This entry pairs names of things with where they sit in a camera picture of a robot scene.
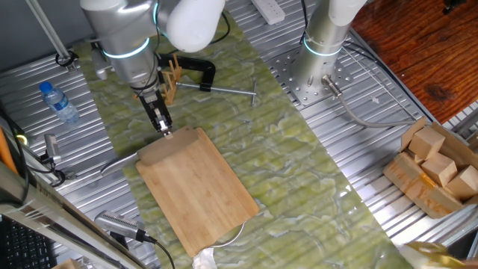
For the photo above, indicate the light wooden cube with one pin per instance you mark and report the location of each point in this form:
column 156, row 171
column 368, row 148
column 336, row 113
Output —
column 427, row 143
column 440, row 170
column 463, row 183

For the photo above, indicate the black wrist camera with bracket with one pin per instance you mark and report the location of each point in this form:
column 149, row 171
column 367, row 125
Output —
column 100, row 63

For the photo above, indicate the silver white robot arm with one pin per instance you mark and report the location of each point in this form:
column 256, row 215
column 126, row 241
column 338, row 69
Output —
column 127, row 37

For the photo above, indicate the small camera on metal mount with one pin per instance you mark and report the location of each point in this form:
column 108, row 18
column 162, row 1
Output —
column 51, row 145

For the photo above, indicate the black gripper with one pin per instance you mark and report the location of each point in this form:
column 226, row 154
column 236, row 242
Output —
column 155, row 106

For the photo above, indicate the brown cardboard box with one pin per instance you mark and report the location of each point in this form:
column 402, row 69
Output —
column 418, row 187

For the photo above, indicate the small black object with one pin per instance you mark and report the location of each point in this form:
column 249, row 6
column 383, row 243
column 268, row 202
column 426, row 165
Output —
column 452, row 5

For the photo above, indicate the white power strip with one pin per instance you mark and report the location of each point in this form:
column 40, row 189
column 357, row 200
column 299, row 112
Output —
column 269, row 10

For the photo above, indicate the clear water bottle blue label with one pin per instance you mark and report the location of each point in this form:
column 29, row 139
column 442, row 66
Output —
column 59, row 102

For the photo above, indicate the bare person hand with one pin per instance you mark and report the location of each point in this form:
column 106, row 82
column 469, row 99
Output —
column 471, row 264

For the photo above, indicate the wooden knife rack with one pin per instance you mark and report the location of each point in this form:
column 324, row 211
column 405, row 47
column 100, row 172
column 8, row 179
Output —
column 172, row 80

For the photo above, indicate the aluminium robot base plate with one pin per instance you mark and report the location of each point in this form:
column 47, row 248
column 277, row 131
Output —
column 287, row 74

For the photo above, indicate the stainless steel cleaver knife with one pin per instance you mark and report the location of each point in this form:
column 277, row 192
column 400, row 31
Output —
column 164, row 147

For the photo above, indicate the large light wooden block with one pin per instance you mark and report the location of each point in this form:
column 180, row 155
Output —
column 67, row 264

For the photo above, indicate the slanted aluminium pole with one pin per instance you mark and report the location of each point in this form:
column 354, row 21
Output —
column 48, row 31

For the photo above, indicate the black C-clamp with steel screw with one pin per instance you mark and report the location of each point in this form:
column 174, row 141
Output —
column 201, row 65

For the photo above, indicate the silver ribbed handheld device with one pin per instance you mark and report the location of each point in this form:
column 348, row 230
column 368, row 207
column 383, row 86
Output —
column 117, row 224

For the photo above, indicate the bamboo cutting board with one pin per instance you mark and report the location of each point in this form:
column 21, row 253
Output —
column 201, row 194

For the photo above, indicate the aluminium frame bar with bracket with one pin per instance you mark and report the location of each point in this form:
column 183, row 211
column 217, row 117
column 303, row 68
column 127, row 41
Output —
column 74, row 231

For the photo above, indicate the green marble pattern mat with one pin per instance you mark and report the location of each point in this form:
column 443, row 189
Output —
column 298, row 168

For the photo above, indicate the crumpled white tissue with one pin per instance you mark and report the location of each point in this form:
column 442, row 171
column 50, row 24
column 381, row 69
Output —
column 204, row 259

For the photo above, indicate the black keyboard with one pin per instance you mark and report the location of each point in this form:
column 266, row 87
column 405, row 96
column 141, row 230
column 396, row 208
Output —
column 22, row 246

